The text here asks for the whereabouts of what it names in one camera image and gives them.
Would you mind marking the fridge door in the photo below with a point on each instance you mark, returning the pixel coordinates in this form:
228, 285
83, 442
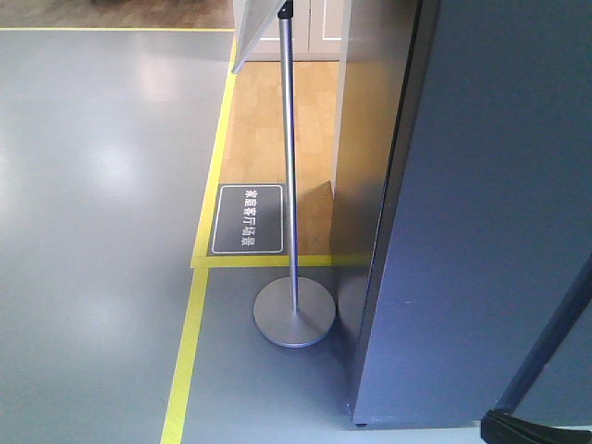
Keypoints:
486, 221

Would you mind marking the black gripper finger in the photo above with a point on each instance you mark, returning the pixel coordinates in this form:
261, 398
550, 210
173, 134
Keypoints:
497, 427

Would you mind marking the silver sign stand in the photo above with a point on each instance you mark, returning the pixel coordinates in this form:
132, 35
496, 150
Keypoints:
292, 312

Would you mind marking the yellow floor tape line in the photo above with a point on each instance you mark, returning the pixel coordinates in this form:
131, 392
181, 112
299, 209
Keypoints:
231, 385

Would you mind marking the grey floor label sign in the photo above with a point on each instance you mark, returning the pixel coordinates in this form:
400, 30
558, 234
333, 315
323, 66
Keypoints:
249, 220

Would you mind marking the white cabinet doors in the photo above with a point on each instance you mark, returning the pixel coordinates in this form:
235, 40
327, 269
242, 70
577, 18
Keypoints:
317, 31

